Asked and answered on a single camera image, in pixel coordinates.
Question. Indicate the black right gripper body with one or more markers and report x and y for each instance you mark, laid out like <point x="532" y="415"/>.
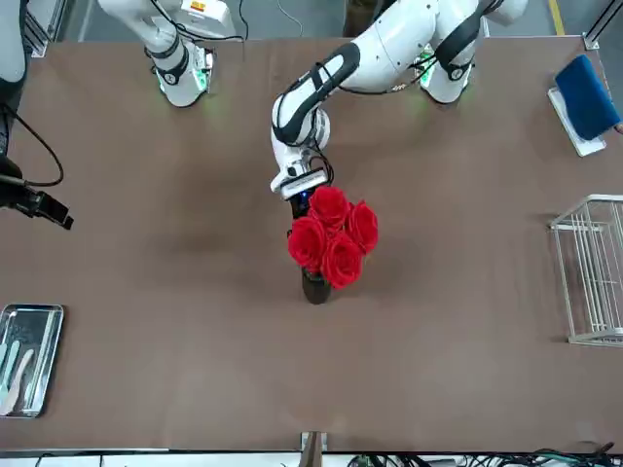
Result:
<point x="10" y="190"/>

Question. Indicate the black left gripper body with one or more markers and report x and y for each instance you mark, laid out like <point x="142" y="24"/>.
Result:
<point x="301" y="204"/>

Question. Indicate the red rose bouquet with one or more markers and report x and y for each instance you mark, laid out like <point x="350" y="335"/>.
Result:
<point x="336" y="258"/>

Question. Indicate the black cylindrical vase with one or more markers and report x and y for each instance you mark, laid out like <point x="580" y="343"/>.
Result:
<point x="316" y="294"/>

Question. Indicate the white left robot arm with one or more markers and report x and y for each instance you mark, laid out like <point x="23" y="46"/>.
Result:
<point x="389" y="48"/>

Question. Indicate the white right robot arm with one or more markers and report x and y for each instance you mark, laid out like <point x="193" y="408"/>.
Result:
<point x="175" y="73"/>

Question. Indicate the steel tray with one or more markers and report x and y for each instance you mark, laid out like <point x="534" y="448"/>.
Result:
<point x="48" y="340"/>

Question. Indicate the wooden spoon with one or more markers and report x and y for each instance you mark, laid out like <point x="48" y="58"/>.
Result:
<point x="22" y="370"/>

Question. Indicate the person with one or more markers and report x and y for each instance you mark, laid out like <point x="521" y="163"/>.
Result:
<point x="355" y="17"/>

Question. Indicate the white controller box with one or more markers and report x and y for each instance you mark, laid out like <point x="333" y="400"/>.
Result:
<point x="204" y="14"/>

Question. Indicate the blue and white slanted stand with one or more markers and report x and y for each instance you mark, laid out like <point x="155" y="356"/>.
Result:
<point x="584" y="97"/>

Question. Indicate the aluminium frame profile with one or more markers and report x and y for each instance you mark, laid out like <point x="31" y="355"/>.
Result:
<point x="41" y="39"/>
<point x="591" y="41"/>

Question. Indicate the aluminium frame post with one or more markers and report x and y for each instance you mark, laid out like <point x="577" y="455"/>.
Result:
<point x="314" y="452"/>

